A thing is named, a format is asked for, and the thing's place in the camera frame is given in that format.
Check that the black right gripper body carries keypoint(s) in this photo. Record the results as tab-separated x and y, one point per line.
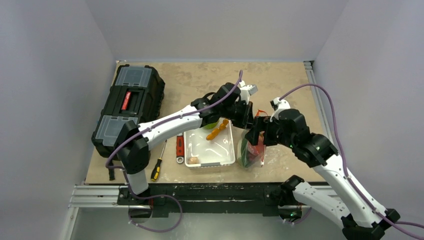
257	126

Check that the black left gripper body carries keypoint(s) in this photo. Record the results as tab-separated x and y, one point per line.
238	113

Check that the green leafy vegetable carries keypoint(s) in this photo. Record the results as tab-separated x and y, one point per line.
245	159

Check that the clear orange zip bag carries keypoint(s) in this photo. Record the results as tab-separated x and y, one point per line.
260	160

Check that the light red grapes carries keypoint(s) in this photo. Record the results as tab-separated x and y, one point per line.
255	150

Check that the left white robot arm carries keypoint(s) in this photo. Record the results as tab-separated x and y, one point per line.
134	142

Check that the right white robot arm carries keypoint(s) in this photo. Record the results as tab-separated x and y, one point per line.
357	213

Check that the green cabbage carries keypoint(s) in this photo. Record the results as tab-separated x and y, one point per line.
210	126

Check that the white plastic basket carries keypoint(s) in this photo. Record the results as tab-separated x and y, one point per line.
214	153

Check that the small beige mushroom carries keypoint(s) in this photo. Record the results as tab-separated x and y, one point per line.
193	160

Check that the black plastic toolbox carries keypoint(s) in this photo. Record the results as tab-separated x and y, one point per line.
136	95

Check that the yellow black screwdriver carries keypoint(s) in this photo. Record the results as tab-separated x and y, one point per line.
157	168

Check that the black base bar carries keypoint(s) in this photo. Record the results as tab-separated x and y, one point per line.
266	199

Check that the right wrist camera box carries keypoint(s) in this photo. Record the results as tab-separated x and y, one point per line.
278	105

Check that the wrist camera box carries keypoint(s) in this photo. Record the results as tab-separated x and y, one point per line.
278	105
247	90

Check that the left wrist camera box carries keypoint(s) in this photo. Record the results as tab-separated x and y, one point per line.
247	90

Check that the right aluminium rail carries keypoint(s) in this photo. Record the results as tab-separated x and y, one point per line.
316	92

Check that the aluminium rail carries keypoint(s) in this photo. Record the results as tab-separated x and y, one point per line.
95	215
316	92

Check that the front aluminium rail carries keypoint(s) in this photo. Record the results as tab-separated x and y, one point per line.
95	215

